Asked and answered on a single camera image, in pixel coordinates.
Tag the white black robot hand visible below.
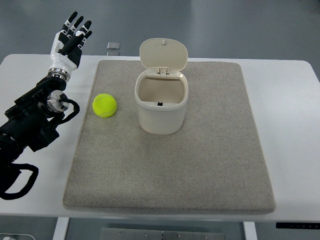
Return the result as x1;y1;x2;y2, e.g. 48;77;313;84
50;11;92;75

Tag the lower metal floor plate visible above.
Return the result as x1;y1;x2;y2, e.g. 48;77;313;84
106;51;120;56

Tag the cream lidded plastic box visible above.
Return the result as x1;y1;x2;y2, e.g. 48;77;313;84
134;38;189;135

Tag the metal floor plate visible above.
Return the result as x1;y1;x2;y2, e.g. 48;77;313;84
106;51;120;56
107;41;121;50

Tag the black table control panel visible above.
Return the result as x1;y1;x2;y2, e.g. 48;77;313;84
275;222;320;230

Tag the white right table leg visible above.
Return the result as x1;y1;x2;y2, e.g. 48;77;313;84
243;221;258;240

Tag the yellow tennis ball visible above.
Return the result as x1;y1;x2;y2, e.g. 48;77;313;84
92;93;117;118

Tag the white table leg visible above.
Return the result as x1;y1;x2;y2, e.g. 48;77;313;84
52;217;70;240
243;221;258;240

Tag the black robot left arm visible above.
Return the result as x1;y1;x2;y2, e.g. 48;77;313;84
0;68;80;200

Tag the white left table leg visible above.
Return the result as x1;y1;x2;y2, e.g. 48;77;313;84
52;217;70;240

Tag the white object on floor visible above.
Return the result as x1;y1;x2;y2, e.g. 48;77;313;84
0;233;36;240

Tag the grey metal base plate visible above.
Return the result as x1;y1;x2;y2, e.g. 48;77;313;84
99;228;226;240

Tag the grey felt mat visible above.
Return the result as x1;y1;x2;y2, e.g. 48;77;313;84
63;60;276;215

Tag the upper metal floor plate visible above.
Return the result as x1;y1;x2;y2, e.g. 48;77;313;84
107;41;121;50

